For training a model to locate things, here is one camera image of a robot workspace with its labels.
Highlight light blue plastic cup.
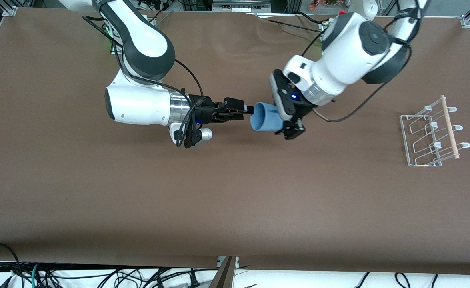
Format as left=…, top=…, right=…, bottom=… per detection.
left=250, top=102, right=286, bottom=132

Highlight brown table cover sheet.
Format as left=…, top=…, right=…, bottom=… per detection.
left=0, top=7, right=470, bottom=276

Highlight grey metal device box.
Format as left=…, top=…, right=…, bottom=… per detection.
left=213, top=0, right=271, bottom=12

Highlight colourful orange red objects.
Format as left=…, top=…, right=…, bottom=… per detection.
left=309, top=0, right=341, bottom=10

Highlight brown table support beam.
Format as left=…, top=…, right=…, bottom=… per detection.
left=209, top=256, right=239, bottom=288

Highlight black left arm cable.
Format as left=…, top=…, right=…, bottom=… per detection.
left=301, top=0, right=424, bottom=123

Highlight long black table cable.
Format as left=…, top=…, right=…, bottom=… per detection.
left=254, top=14, right=323, bottom=32

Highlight short black table cable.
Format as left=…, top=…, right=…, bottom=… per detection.
left=297, top=11, right=327, bottom=24

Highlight white wire cup rack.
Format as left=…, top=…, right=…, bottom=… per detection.
left=400, top=95, right=470, bottom=167

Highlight black looped floor cable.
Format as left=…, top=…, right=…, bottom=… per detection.
left=0, top=242, right=21, bottom=288

